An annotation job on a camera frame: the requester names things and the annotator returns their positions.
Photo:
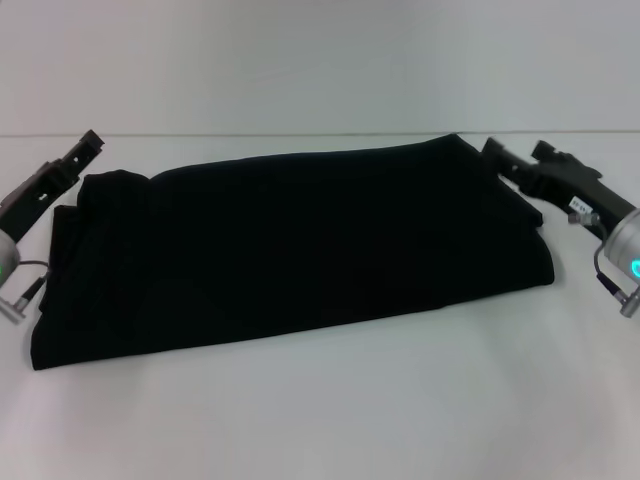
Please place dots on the black shirt with FREE print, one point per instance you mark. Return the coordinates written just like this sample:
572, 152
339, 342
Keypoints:
275, 250

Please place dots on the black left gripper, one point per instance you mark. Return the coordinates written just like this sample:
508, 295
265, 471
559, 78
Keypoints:
37, 192

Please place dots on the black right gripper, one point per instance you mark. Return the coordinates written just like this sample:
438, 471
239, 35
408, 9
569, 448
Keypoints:
570, 182

